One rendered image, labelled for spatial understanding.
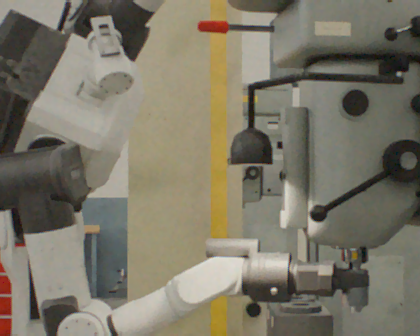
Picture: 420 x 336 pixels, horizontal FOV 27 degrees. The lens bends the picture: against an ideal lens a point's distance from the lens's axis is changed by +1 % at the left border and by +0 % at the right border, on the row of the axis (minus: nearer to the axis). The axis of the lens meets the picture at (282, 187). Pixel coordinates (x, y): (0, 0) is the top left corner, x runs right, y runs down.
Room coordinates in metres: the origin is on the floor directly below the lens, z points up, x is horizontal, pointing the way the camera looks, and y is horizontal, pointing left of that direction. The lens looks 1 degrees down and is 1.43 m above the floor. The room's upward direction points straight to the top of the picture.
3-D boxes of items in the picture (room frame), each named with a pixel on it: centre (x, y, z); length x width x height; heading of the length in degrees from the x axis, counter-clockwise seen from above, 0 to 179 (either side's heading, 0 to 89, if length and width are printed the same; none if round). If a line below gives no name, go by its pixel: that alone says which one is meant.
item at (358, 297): (1.51, -0.13, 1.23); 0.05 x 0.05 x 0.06
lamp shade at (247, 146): (1.43, 0.05, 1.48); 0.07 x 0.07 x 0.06
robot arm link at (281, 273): (1.52, -0.03, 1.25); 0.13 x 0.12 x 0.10; 173
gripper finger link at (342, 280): (1.48, -0.12, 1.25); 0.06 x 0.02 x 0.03; 83
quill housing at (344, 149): (1.51, -0.13, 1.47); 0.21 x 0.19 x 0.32; 12
